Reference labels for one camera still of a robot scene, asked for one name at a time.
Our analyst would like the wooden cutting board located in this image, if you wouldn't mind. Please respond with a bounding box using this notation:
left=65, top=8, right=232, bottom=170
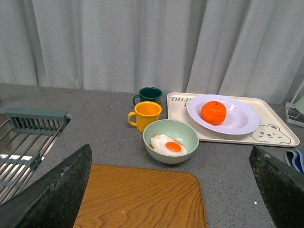
left=74, top=164, right=207, bottom=228

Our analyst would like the fake fried egg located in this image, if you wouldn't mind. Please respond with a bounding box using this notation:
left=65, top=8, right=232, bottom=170
left=150, top=134, right=188, bottom=156

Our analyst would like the finger of the black camera right gripper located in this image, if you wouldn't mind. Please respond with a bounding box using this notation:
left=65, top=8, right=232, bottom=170
left=249, top=146, right=304, bottom=228

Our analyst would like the white round plate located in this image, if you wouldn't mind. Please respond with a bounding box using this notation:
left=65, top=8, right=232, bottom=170
left=187, top=95, right=259, bottom=135

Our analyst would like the clear acrylic cup rack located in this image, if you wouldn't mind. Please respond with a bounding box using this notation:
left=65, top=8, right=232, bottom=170
left=285, top=81, right=304, bottom=127

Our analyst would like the orange mandarin fruit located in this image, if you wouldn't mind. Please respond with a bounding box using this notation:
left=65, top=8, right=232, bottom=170
left=201, top=101, right=227, bottom=125

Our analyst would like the white curtain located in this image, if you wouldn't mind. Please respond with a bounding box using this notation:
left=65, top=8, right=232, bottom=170
left=0, top=0, right=304, bottom=104

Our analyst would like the dark green mug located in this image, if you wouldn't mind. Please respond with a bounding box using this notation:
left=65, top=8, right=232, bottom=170
left=133, top=87, right=163, bottom=105

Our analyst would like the grey dish drying rack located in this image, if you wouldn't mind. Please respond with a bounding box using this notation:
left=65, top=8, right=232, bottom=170
left=0, top=107, right=71, bottom=203

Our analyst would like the black camera left gripper finger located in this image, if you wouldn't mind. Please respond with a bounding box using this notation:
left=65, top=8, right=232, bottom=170
left=0, top=144, right=92, bottom=228

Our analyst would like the light green bowl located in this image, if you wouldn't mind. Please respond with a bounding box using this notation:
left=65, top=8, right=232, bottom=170
left=143, top=120, right=199, bottom=164

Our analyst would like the light green plastic cup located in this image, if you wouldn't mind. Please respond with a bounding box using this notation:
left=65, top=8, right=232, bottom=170
left=295, top=96, right=304, bottom=114

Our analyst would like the yellow mug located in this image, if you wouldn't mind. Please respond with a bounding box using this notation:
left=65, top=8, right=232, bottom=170
left=128, top=101, right=162, bottom=133

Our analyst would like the beige bear serving tray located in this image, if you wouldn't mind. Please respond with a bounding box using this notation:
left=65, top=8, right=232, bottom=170
left=167, top=92, right=300, bottom=147

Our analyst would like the grey folded cloth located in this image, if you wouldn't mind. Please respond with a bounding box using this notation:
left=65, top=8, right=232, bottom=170
left=284, top=151, right=304, bottom=173

